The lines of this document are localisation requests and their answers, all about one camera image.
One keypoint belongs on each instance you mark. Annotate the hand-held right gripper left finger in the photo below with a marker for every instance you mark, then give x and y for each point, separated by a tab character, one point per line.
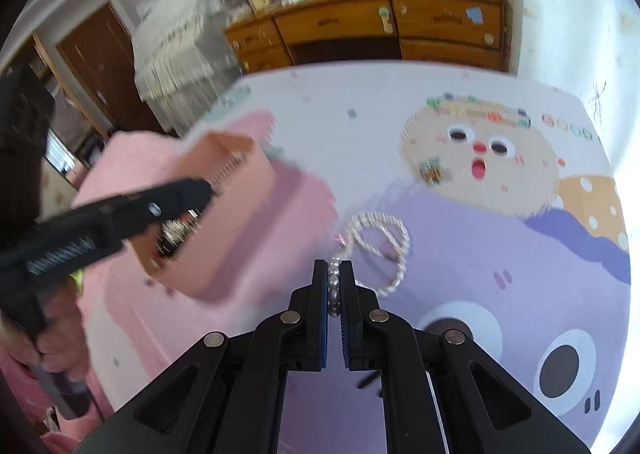
300	334

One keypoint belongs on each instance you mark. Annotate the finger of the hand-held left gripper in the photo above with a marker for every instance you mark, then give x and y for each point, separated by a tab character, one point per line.
170	199

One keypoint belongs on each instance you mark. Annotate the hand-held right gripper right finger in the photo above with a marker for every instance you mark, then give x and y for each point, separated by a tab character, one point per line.
365	334

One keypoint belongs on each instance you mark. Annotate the pink plastic box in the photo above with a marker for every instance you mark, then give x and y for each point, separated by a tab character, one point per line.
235	244

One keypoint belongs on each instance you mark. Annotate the person's left hand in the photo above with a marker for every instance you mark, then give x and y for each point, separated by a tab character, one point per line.
57	329

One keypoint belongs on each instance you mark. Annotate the pink blanket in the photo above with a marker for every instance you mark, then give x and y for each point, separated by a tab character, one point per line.
125	159

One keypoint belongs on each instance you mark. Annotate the white lace covered cabinet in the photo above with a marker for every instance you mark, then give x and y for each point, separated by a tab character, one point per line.
175	59

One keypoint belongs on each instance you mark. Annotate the brown wooden door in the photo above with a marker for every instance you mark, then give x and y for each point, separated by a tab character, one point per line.
100	64

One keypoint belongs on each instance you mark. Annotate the small gold brooch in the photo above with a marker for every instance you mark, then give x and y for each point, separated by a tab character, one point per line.
431	170

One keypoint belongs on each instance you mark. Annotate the wooden desk with drawers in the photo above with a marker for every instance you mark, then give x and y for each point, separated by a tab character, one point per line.
335	21

